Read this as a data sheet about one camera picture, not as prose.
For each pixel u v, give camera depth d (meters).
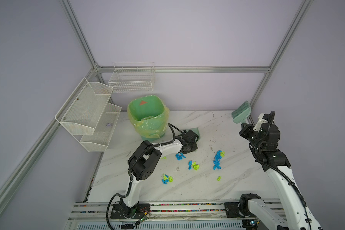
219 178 0.84
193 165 0.89
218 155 0.93
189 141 0.75
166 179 0.84
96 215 0.74
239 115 0.79
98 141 0.90
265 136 0.51
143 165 0.51
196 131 1.06
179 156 0.93
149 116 0.82
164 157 0.93
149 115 0.83
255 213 0.60
